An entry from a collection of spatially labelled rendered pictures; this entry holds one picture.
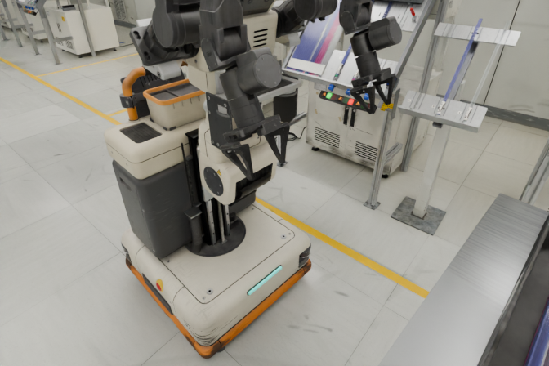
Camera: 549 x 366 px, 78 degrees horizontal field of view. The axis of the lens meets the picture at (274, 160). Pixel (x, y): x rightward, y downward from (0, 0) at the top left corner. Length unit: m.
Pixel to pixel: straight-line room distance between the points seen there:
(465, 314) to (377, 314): 0.97
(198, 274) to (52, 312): 0.74
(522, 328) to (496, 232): 0.26
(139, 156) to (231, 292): 0.60
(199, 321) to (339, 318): 0.63
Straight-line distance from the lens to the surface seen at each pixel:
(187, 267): 1.48
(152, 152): 1.22
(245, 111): 0.64
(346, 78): 2.00
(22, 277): 2.15
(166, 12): 0.73
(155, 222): 1.37
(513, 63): 3.71
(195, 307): 1.36
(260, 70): 0.58
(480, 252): 0.90
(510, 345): 0.75
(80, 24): 5.81
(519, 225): 1.03
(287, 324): 1.62
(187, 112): 1.30
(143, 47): 0.85
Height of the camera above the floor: 1.37
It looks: 32 degrees down
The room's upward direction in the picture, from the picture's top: straight up
